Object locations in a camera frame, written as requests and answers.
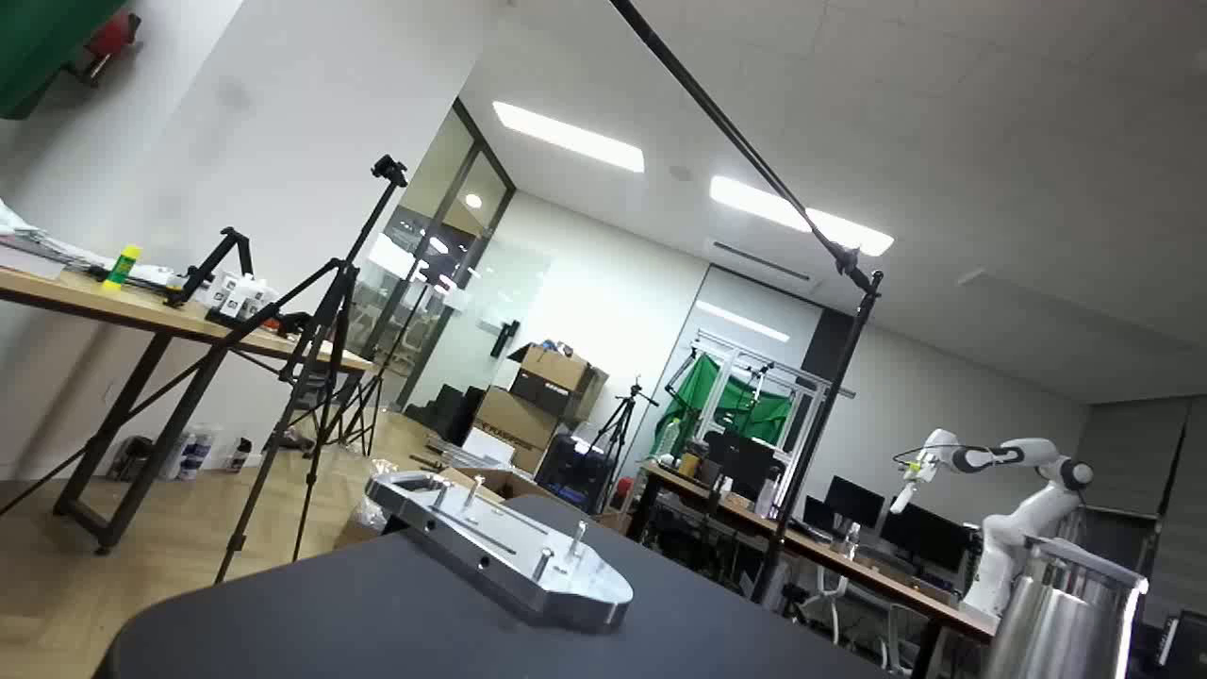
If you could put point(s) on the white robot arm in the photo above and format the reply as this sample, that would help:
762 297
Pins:
1024 521

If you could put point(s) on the small green bottle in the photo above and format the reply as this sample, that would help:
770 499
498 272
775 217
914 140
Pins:
121 267

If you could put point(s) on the cardboard box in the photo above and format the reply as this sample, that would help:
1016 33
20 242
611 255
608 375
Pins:
513 417
555 366

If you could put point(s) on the short black tripod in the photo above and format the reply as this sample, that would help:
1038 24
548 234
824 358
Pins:
620 419

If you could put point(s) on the green hanging cloth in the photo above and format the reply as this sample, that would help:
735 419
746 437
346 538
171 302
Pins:
687 403
755 412

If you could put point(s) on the black computer monitor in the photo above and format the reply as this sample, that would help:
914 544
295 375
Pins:
931 532
742 460
853 499

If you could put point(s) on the rectangular ceiling light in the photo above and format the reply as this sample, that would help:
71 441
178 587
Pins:
799 217
567 139

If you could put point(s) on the silver metal plate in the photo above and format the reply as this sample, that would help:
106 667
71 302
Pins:
502 548

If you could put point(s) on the black boom stand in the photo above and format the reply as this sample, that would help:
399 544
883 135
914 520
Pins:
742 140

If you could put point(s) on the tall black tripod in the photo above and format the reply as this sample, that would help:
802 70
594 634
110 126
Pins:
331 316

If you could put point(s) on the long wooden desk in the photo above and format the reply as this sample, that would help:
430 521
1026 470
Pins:
869 568

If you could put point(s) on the small black tabletop tripod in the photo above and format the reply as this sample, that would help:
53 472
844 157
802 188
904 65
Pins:
210 267

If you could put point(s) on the wooden table with black legs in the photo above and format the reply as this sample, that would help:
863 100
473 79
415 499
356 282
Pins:
77 297

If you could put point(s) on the red object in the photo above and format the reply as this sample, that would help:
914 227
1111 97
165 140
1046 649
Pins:
110 47

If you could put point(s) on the green board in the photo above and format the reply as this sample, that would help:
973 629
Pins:
43 45

